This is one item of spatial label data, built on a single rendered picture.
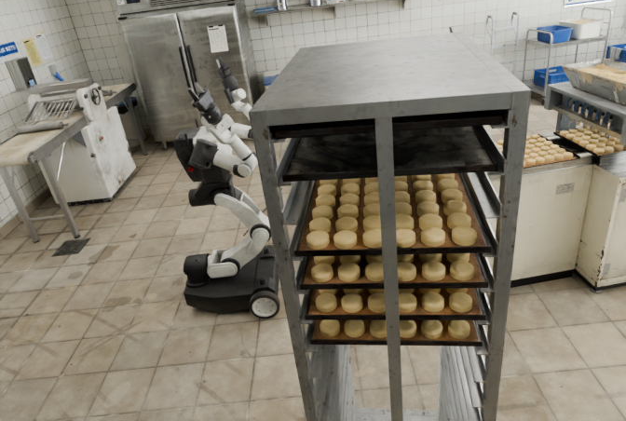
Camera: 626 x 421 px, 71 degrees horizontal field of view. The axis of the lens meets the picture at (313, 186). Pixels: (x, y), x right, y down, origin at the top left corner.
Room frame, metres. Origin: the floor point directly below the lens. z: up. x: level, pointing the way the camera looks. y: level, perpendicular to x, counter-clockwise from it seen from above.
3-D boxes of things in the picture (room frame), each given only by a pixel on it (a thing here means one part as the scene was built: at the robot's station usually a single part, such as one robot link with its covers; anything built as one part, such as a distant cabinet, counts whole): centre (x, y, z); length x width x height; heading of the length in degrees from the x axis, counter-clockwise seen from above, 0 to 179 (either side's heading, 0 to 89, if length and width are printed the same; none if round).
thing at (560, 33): (5.86, -3.38, 0.87); 0.40 x 0.30 x 0.16; 1
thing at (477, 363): (1.01, -0.39, 1.14); 0.64 x 0.03 x 0.03; 170
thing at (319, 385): (1.08, 0.00, 1.05); 0.64 x 0.03 x 0.03; 170
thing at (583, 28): (5.91, -3.76, 0.89); 0.44 x 0.36 x 0.20; 6
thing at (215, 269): (2.53, 0.68, 0.28); 0.21 x 0.20 x 0.13; 88
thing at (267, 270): (2.53, 0.65, 0.19); 0.64 x 0.52 x 0.33; 88
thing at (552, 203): (2.37, -1.27, 0.45); 0.70 x 0.34 x 0.90; 94
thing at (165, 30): (6.06, 1.32, 1.02); 1.40 x 0.90 x 2.05; 88
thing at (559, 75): (5.89, -3.58, 0.28); 0.56 x 0.38 x 0.20; 96
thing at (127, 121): (6.29, 2.61, 0.33); 0.54 x 0.53 x 0.66; 88
